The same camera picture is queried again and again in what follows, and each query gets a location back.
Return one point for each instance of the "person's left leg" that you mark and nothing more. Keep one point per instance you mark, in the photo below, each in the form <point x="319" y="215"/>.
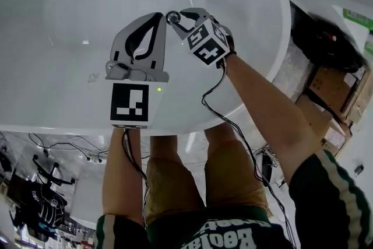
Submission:
<point x="163" y="147"/>

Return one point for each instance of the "black office chair base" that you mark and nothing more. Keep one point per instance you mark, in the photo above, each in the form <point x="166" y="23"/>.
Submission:
<point x="52" y="173"/>

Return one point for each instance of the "white bathtub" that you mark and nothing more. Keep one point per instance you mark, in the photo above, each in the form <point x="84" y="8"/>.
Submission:
<point x="73" y="38"/>

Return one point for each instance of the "person's leg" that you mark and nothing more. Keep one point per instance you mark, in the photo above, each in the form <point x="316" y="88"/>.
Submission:
<point x="218" y="134"/>
<point x="163" y="147"/>

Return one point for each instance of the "white power strip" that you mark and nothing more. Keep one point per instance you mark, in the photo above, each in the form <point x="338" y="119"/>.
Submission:
<point x="94" y="159"/>

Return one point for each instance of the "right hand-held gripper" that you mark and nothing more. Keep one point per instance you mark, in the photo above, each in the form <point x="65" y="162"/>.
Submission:
<point x="208" y="49"/>

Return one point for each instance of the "black backpack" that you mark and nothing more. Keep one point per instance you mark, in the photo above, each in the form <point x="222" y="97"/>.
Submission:
<point x="329" y="40"/>

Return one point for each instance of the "wide cardboard box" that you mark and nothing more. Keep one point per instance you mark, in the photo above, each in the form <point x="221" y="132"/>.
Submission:
<point x="329" y="87"/>

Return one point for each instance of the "dark green printed sweatshirt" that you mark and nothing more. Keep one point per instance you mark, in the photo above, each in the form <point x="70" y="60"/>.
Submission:
<point x="329" y="207"/>

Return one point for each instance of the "tall cardboard box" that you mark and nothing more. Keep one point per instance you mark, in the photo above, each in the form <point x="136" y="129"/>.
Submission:
<point x="335" y="137"/>

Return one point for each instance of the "chrome bathtub drain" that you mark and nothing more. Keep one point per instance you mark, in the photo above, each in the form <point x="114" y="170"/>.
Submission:
<point x="172" y="17"/>

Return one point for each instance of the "person's right forearm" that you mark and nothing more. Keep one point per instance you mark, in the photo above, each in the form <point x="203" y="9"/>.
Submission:
<point x="268" y="113"/>

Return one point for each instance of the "person's left forearm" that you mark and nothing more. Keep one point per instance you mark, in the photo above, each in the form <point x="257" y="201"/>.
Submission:
<point x="122" y="178"/>

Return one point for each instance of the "person's right leg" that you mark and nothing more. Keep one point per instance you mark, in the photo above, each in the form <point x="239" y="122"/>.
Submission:
<point x="218" y="134"/>

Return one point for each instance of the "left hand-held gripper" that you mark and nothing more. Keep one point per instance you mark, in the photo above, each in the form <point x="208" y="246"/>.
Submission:
<point x="129" y="102"/>

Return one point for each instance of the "tan shorts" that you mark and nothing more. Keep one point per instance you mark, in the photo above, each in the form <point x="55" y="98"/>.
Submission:
<point x="175" y="183"/>

